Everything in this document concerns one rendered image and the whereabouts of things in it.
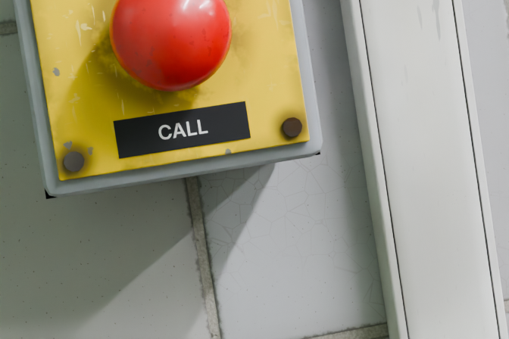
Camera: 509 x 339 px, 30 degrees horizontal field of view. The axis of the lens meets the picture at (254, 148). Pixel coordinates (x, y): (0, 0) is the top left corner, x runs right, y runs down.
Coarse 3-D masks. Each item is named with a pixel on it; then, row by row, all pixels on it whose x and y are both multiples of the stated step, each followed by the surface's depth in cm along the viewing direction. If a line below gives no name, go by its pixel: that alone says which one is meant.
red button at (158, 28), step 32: (128, 0) 30; (160, 0) 30; (192, 0) 30; (128, 32) 30; (160, 32) 30; (192, 32) 30; (224, 32) 31; (128, 64) 30; (160, 64) 30; (192, 64) 30
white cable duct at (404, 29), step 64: (384, 0) 39; (448, 0) 40; (384, 64) 39; (448, 64) 40; (384, 128) 40; (448, 128) 40; (384, 192) 40; (448, 192) 40; (384, 256) 40; (448, 256) 40; (448, 320) 40
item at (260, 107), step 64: (64, 0) 32; (256, 0) 33; (64, 64) 32; (256, 64) 33; (64, 128) 32; (128, 128) 32; (192, 128) 33; (256, 128) 33; (320, 128) 34; (64, 192) 33
